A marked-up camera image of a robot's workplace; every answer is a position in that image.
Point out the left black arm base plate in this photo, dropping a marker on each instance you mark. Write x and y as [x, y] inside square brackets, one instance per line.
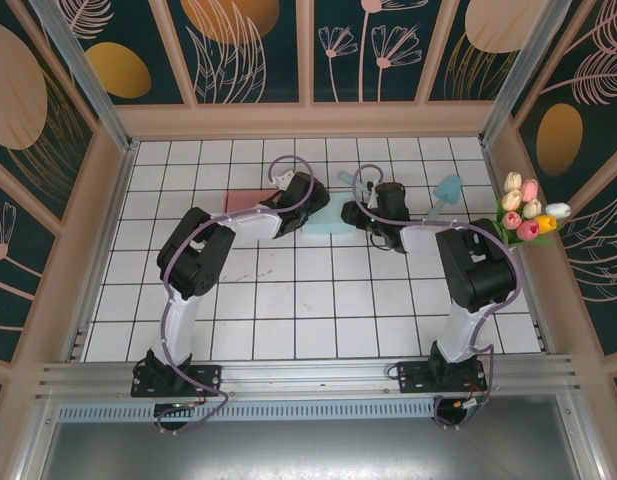
[208, 377]

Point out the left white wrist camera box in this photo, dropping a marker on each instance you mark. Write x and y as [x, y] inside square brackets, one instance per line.
[283, 177]

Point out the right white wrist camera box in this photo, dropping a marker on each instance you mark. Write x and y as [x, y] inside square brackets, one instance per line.
[372, 197]

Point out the light blue toy garden fork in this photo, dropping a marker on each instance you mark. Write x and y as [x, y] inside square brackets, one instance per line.
[345, 177]

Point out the light blue toy shovel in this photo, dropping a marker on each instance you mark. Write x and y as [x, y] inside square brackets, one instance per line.
[448, 189]

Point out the artificial tulip bouquet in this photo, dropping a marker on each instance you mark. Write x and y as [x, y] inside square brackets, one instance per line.
[518, 220]

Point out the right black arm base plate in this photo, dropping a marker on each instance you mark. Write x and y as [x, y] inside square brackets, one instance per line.
[413, 380]

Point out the aluminium corner post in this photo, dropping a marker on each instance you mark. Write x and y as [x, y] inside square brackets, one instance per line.
[518, 70]
[88, 85]

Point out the aluminium mounting rail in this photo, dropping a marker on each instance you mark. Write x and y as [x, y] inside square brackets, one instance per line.
[308, 377]

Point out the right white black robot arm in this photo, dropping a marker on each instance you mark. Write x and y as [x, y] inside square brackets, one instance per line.
[483, 270]

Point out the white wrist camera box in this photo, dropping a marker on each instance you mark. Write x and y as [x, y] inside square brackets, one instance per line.
[372, 197]
[283, 177]

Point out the pink cloth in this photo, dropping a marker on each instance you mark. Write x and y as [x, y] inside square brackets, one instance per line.
[243, 200]

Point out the small circuit board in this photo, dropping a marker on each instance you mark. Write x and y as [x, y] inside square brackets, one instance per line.
[175, 407]
[472, 407]

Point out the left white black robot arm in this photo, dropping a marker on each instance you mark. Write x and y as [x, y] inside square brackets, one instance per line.
[198, 250]

